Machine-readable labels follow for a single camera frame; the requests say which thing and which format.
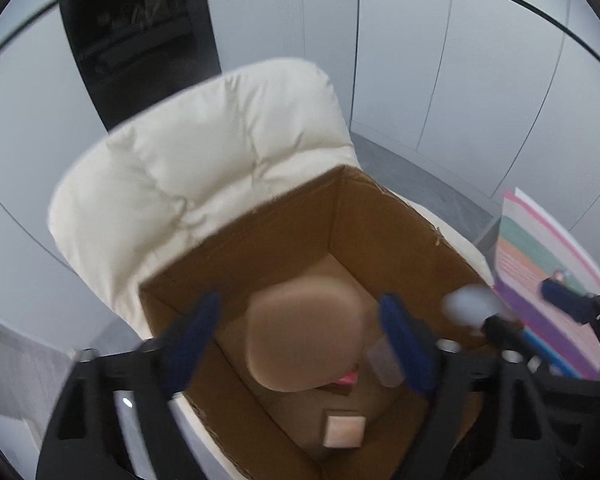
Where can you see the purple blue small tube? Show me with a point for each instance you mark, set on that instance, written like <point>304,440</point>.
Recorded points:
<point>562,277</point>

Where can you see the tan makeup sponge puff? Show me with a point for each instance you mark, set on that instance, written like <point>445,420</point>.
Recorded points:
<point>304,333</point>

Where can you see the cardboard box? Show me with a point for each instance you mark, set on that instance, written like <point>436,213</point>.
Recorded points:
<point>343,225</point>

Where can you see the beige small carton box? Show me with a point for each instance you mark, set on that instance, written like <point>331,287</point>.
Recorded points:
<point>343,430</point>

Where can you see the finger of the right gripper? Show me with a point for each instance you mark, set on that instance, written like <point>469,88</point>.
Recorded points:
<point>581,308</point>
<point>509,336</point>

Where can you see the red gold tin can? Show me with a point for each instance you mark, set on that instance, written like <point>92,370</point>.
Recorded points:
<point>343,385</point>

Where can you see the cream padded chair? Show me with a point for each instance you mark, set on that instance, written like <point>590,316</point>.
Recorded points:
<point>167,179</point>

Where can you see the white small table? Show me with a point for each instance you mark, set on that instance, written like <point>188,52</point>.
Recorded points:
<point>546,242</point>

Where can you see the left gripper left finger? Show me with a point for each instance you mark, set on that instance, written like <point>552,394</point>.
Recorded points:
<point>84,438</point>

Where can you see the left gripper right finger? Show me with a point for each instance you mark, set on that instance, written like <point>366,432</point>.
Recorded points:
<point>484,419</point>

